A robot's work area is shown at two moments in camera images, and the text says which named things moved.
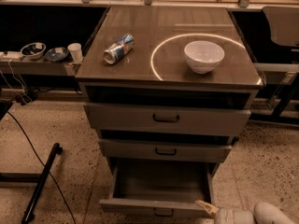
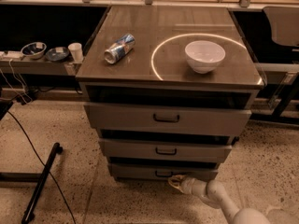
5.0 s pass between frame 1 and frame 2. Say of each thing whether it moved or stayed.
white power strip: stayed
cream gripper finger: moved
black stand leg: stayed
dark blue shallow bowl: stayed
